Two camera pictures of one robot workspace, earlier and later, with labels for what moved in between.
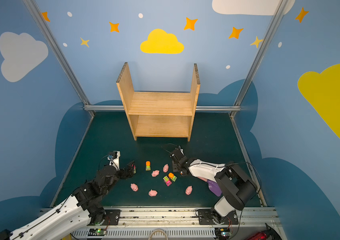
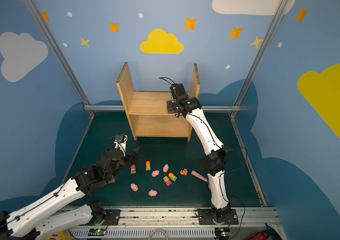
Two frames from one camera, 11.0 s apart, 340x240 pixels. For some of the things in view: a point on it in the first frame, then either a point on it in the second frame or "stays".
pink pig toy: [165, 168] stays
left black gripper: [127, 171] → [130, 159]
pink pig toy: [155, 173] stays
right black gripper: [177, 159] → [172, 107]
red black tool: [266, 235] stays
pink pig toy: [152, 193] stays
